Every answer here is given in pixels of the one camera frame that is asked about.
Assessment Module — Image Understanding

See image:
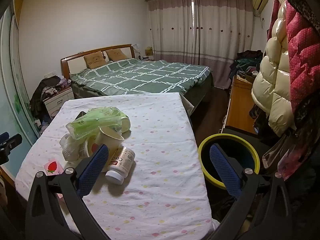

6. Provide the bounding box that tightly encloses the crumpled white plastic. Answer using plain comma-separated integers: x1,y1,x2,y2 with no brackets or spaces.
59,134,87,162

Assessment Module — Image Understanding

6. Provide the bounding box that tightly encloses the green checked quilt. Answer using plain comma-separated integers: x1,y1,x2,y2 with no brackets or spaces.
69,58,210,96

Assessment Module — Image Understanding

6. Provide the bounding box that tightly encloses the cream puffer jacket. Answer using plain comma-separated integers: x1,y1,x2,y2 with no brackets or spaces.
251,0,294,137

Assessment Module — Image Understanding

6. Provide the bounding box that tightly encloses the wooden desk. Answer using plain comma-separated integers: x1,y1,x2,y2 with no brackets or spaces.
219,75,260,134

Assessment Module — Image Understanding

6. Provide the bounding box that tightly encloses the brown bear pillow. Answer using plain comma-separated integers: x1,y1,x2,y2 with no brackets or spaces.
105,49,128,61
84,51,107,68

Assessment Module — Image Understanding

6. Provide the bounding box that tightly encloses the flower printed white tablecloth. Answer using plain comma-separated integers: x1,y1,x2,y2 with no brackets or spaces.
15,92,215,240

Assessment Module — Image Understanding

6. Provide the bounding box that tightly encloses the white strawberry print tub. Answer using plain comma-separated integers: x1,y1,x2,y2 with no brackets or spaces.
84,135,100,160

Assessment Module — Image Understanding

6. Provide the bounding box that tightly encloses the yellow rimmed black bin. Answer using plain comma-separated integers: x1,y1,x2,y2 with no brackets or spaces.
198,134,260,190

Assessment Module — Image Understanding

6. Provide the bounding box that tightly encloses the white wooden nightstand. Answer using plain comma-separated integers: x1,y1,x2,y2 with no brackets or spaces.
42,85,75,117

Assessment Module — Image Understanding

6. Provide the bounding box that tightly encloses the pile of clothes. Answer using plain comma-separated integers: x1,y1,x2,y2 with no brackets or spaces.
229,50,264,83

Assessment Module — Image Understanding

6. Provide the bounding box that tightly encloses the green plastic bag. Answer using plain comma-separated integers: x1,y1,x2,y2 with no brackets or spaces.
66,106,132,140

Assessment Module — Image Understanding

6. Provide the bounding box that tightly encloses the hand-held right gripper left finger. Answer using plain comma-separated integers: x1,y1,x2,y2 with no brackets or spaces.
25,144,112,240

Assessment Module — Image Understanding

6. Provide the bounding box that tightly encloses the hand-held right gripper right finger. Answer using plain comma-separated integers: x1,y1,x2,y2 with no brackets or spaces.
209,144,293,240

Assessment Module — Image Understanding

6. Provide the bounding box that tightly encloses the pink white curtain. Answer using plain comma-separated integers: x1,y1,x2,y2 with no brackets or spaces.
146,0,194,64
192,0,253,89

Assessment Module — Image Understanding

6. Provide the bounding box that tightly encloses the white paper cup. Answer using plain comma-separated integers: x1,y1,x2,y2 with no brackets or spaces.
96,127,125,153

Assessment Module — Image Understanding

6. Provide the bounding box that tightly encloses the dark clothes heap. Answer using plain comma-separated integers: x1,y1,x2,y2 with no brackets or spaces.
29,76,62,128

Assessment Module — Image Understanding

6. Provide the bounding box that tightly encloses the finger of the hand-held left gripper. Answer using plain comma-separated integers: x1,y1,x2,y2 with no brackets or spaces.
0,132,23,164

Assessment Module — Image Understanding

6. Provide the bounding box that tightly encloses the white pill bottle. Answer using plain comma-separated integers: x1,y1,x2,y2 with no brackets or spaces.
105,146,136,185

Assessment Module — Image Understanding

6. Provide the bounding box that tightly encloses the red dotted jacket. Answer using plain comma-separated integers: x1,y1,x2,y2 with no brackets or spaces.
265,0,320,120

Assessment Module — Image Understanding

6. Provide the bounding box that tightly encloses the wooden bed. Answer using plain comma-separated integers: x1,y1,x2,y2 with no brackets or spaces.
61,44,214,105

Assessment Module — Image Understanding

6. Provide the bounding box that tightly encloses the teal wardrobe sliding door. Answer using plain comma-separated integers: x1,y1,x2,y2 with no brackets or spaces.
0,5,42,178

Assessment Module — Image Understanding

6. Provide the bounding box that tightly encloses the pink strawberry card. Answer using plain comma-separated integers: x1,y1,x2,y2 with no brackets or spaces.
44,158,64,175

